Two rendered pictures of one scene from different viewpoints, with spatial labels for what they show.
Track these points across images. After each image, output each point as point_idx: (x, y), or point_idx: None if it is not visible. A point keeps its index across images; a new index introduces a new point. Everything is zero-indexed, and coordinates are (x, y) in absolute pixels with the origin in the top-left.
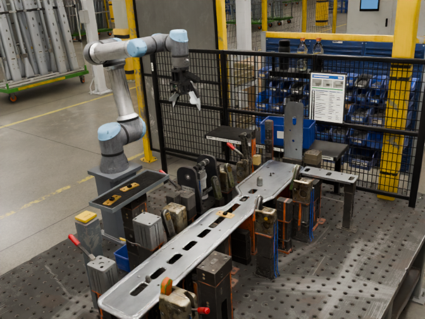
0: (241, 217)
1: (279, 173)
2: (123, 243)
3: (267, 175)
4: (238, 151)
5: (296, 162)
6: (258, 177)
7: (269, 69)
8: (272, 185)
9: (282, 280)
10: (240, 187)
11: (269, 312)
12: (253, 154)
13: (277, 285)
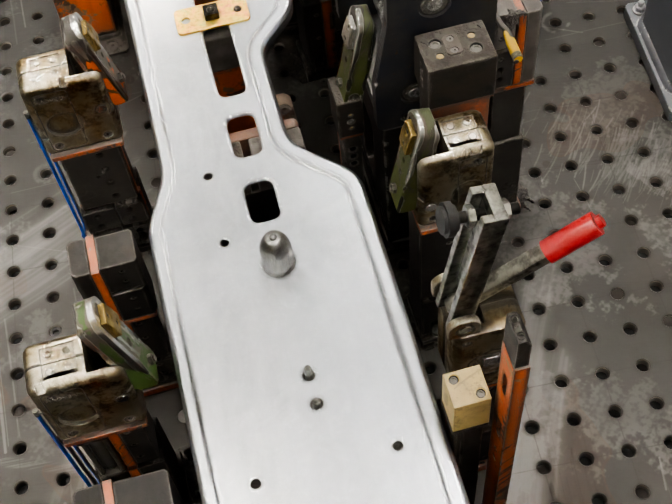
0: (149, 41)
1: (287, 424)
2: (626, 5)
3: (327, 370)
4: (517, 260)
5: None
6: (275, 230)
7: None
8: (227, 300)
9: (63, 246)
10: (339, 189)
11: (18, 131)
12: (497, 393)
13: (62, 219)
